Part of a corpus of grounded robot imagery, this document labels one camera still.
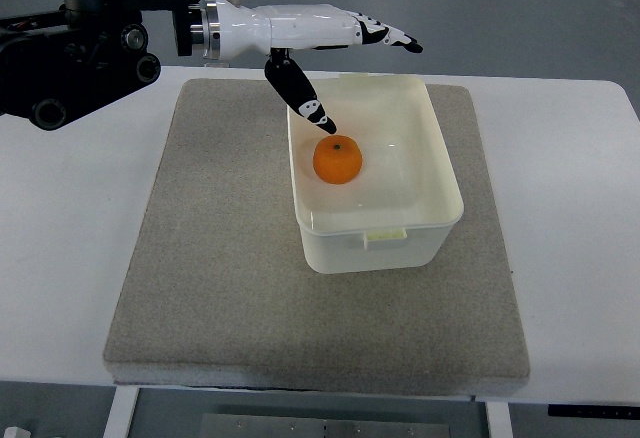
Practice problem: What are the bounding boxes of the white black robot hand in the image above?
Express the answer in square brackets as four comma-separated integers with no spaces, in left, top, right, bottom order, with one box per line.
[190,0,423,135]

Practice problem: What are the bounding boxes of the orange fruit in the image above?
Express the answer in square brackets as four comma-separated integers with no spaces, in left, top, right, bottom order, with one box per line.
[312,134,363,185]

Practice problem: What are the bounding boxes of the white plastic box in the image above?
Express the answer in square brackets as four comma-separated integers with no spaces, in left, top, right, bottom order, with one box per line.
[287,74,464,274]

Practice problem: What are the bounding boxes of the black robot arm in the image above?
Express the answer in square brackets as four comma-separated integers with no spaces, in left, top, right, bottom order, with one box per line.
[1,0,199,131]

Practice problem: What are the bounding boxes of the small clear plastic square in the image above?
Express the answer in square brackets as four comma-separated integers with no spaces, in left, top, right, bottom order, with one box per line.
[203,60,229,68]

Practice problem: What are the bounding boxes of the grey felt mat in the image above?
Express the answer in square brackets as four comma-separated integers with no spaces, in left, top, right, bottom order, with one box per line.
[103,78,530,395]

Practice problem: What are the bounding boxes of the metal plate under table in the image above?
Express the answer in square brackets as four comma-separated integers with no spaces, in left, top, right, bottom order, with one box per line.
[198,414,451,438]

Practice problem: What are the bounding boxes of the white table leg left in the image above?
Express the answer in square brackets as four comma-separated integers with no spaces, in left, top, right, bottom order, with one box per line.
[103,386,139,438]

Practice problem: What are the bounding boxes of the white table leg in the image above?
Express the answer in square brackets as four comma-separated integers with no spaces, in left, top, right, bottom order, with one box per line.
[103,386,139,438]
[485,402,514,438]

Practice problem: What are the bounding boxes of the small white floor object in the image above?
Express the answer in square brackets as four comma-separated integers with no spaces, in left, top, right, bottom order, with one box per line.
[3,426,31,438]

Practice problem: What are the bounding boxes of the white table leg right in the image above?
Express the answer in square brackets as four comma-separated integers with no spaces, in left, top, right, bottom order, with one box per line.
[485,402,514,438]

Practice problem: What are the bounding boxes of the black table control panel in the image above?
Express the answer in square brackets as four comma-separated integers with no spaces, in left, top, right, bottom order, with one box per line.
[547,404,640,421]

